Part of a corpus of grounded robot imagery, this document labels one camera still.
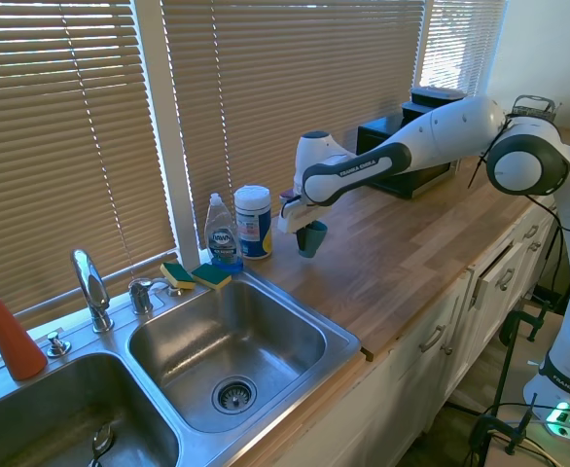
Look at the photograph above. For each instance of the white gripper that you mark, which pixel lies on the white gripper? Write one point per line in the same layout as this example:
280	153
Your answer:
297	218

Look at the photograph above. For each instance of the teal plastic mug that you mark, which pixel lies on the teal plastic mug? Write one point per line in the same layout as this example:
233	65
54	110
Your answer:
316	242

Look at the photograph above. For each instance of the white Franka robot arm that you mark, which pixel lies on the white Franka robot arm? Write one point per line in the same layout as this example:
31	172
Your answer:
440	131

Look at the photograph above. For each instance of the stainless steel double sink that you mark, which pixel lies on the stainless steel double sink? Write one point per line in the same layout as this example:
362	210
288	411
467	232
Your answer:
226	340

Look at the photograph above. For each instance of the chrome sink sprayer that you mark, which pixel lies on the chrome sink sprayer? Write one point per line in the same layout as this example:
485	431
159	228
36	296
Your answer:
175	291

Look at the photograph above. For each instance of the metal sink drain strainer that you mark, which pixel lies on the metal sink drain strainer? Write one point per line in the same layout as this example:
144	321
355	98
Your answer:
234	394

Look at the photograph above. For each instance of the chrome sink hole cap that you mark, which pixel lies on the chrome sink hole cap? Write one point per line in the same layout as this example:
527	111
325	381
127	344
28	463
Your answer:
58	344

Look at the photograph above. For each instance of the Lysol wipes canister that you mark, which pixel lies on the Lysol wipes canister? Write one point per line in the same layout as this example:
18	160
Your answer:
254	224

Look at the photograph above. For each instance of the clear dish soap bottle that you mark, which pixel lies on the clear dish soap bottle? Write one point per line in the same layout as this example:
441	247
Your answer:
223	238

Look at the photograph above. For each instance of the yellow green sponge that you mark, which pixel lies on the yellow green sponge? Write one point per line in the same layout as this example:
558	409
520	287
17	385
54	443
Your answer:
178	276
211	277

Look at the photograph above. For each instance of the black microwave oven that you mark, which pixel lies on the black microwave oven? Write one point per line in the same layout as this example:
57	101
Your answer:
411	180

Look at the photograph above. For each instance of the wide tan window blind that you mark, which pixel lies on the wide tan window blind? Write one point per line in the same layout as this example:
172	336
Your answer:
290	87

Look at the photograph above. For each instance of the white kitchen cabinet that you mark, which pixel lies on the white kitchen cabinet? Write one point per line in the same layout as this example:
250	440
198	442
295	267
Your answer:
411	379

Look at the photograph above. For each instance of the black countertop appliance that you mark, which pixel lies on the black countertop appliance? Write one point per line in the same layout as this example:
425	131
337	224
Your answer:
431	99

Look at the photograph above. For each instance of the chrome faucet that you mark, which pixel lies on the chrome faucet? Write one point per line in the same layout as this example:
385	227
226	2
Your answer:
93	292

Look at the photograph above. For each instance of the black stand pole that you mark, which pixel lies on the black stand pole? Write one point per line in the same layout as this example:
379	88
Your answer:
503	365

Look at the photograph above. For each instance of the black clamp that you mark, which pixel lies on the black clamp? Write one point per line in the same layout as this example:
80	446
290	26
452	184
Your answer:
533	318
504	428

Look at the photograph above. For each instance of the narrow white window blind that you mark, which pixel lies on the narrow white window blind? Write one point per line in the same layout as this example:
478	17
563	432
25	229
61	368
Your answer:
460	44

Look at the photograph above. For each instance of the metal spoon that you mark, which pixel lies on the metal spoon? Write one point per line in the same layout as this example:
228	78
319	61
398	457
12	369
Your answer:
102	438

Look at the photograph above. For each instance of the orange spray bottle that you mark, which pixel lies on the orange spray bottle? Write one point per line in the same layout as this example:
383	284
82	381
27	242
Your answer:
15	340

